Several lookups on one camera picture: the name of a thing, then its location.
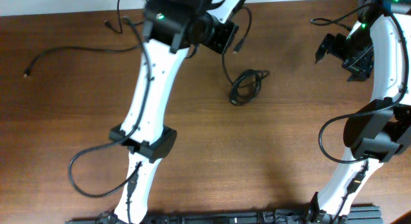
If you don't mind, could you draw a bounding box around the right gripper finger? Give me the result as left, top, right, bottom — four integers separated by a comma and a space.
347, 72, 369, 82
315, 33, 334, 64

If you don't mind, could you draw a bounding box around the black cable bundle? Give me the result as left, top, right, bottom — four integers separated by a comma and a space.
221, 6, 270, 107

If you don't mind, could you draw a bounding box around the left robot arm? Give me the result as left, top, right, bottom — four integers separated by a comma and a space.
109, 0, 245, 223

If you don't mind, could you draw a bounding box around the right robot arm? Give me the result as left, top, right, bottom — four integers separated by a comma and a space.
301, 0, 410, 223

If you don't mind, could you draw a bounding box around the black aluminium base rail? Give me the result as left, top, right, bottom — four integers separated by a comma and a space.
66, 204, 383, 224

